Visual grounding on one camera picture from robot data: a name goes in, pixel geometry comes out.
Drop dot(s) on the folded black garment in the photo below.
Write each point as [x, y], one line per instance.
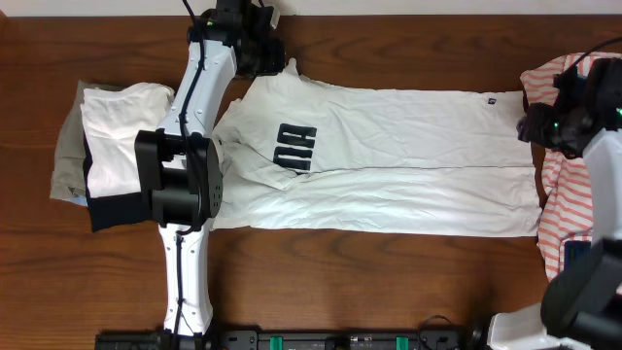
[116, 210]

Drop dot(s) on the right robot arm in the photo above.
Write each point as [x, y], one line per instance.
[581, 308]

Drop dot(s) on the red white striped shirt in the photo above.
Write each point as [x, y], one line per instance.
[568, 213]

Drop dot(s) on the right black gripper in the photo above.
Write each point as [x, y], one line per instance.
[530, 126]

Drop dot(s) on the light blue folded garment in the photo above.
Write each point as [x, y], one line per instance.
[78, 200]

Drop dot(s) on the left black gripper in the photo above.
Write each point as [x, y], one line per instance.
[272, 58]

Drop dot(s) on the folded white shirt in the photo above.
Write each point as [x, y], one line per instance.
[111, 122]

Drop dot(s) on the white t-shirt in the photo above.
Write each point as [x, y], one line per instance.
[299, 153]

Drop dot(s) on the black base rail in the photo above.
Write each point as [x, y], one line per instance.
[430, 336]

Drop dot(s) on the folded olive garment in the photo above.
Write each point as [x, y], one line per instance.
[68, 177]

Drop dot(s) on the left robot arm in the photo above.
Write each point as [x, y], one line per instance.
[179, 173]

